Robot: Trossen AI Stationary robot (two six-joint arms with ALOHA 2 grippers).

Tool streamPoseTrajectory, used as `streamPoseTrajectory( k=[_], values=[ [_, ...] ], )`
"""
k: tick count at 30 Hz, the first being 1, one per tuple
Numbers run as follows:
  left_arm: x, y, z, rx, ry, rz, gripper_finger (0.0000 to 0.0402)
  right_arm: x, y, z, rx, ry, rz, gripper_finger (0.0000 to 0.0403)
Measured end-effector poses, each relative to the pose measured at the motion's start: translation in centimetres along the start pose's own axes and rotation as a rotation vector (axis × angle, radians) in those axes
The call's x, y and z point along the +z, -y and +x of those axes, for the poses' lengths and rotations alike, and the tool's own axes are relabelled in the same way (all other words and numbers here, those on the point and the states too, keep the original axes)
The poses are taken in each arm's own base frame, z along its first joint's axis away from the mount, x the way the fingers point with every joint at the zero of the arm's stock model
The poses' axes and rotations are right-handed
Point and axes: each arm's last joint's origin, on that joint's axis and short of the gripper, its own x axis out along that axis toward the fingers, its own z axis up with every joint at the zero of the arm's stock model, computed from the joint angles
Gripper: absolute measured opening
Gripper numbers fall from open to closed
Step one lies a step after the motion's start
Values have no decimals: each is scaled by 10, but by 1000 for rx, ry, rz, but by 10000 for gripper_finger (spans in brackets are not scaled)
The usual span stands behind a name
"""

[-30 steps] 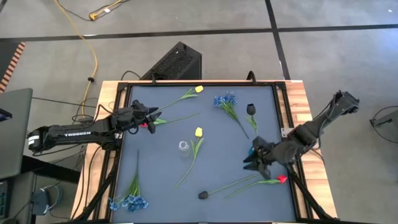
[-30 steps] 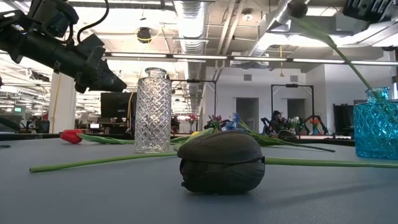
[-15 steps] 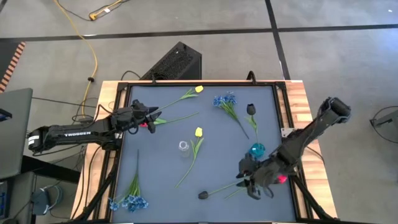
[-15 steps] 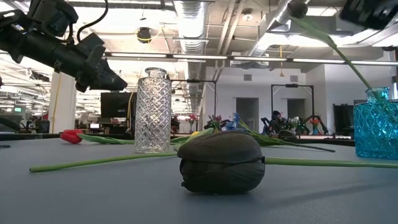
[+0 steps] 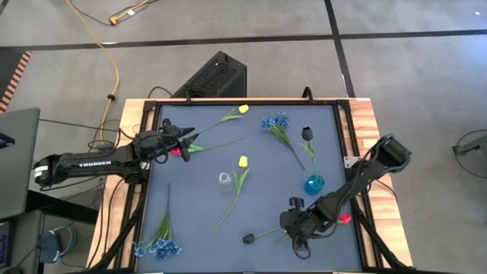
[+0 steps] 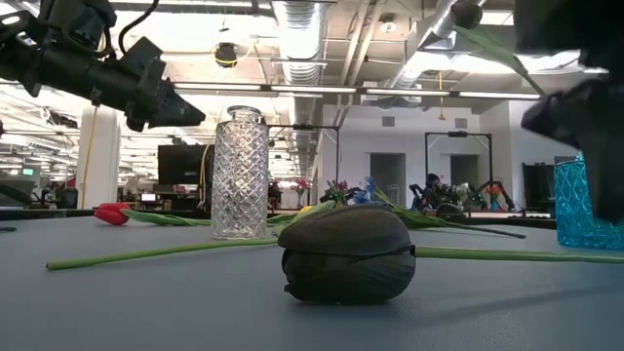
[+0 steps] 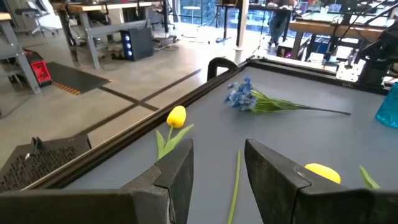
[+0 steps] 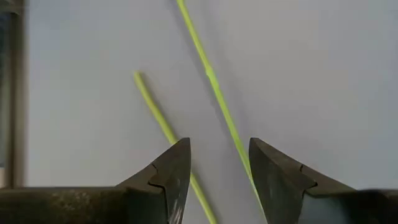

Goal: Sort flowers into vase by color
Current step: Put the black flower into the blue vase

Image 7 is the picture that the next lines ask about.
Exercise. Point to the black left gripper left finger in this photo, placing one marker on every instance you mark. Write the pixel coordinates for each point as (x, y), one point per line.
(161, 193)

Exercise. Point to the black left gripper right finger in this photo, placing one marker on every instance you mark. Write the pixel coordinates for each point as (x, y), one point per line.
(280, 193)

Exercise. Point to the yellow artificial tulip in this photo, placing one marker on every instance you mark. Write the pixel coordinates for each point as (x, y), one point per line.
(323, 171)
(176, 116)

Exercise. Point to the blue artificial flower bunch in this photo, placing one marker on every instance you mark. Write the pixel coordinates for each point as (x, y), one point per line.
(242, 96)

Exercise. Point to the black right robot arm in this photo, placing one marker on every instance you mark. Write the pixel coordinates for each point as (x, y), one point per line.
(379, 53)

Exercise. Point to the blue glass vase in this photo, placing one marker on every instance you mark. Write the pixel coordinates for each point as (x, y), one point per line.
(390, 109)

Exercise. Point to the red artificial tulip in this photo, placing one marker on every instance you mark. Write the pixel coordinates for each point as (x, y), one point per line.
(235, 186)

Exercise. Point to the black perforated computer tower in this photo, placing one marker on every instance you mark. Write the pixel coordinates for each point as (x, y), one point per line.
(46, 161)

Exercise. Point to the dark floor mat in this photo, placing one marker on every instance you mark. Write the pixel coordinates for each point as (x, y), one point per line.
(74, 77)

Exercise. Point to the computer tower with blue lights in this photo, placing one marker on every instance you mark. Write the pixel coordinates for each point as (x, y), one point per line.
(140, 42)

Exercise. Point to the person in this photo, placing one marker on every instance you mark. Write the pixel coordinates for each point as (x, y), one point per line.
(276, 25)

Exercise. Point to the wooden workbench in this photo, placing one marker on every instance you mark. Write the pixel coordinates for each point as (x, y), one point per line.
(326, 29)

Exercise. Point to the red and black box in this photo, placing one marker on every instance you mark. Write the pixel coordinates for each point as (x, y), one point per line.
(40, 71)

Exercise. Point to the white pillar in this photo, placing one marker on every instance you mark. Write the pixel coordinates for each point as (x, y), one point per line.
(242, 25)

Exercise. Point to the wood-top table grey legs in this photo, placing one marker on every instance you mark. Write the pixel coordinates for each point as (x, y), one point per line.
(90, 31)

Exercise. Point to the grey metal table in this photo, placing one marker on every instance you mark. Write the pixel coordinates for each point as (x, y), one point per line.
(18, 56)

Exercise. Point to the white office chair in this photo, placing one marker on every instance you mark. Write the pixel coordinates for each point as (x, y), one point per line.
(46, 18)

